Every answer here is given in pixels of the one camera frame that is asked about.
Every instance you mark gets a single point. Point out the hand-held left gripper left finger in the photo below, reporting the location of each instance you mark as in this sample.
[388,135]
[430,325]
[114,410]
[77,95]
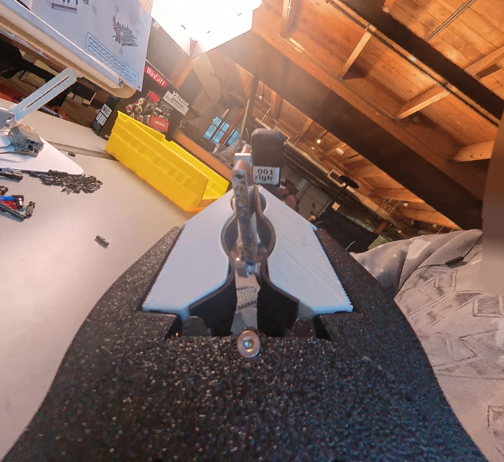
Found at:
[193,269]

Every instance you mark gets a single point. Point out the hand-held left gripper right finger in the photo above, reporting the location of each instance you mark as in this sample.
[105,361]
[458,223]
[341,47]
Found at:
[307,269]

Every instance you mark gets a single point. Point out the grey beam with motor block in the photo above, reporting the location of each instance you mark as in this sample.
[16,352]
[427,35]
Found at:
[242,178]

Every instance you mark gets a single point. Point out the clear engine block yellow crankshaft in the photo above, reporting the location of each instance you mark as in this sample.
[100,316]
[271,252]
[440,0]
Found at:
[246,296]

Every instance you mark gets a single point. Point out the person's right forearm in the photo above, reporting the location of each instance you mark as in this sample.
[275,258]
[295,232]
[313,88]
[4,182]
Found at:
[378,265]

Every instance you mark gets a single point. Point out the wooden table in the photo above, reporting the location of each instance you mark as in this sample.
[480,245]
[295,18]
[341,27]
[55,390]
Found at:
[189,143]

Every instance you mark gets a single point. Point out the nested yellow empty bins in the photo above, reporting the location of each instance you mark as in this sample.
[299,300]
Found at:
[157,155]

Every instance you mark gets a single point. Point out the black engine kit box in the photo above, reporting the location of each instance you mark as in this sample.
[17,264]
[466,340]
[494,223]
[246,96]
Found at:
[157,111]

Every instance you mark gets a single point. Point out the pile of black pins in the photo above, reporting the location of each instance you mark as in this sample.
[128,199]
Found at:
[71,182]

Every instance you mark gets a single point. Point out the person's torso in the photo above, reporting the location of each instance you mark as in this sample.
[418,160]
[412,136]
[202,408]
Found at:
[452,351]

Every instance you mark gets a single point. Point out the white document stand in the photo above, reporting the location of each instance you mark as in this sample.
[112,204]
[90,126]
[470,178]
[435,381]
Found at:
[47,162]

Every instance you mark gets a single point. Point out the pile of mixed brick parts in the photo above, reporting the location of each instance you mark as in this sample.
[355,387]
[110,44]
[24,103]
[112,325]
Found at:
[11,202]

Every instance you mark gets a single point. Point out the grey toy motor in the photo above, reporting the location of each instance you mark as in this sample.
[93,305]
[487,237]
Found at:
[25,141]

